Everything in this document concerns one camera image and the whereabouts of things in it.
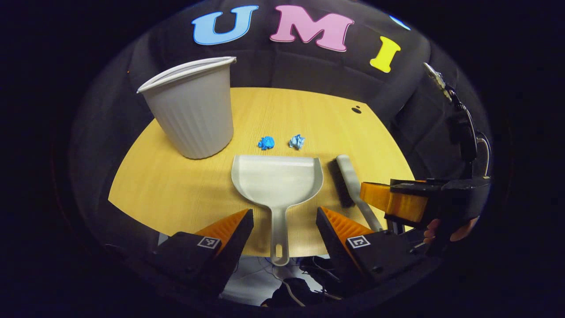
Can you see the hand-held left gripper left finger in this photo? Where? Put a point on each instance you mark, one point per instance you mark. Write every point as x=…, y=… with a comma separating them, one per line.
x=234, y=247

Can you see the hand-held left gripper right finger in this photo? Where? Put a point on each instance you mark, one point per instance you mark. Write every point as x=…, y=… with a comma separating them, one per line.
x=335, y=247

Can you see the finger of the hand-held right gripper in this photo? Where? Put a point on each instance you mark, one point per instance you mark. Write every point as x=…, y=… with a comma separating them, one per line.
x=406, y=207
x=375, y=194

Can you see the small white broom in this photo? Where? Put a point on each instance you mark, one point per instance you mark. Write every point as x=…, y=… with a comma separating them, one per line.
x=351, y=181

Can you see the white plastic dustpan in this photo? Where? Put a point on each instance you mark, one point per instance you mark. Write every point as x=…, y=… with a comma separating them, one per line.
x=276, y=181

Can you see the pale blue paper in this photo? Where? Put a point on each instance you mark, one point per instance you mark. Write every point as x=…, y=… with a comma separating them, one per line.
x=297, y=141

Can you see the white ribbed garbage bin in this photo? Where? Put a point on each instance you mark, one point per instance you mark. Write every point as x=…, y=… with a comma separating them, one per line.
x=194, y=115

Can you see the wooden desktop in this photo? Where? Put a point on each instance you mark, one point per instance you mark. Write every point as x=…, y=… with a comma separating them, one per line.
x=176, y=190

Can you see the black backdrop cloth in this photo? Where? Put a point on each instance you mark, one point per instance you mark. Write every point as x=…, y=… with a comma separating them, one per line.
x=309, y=70

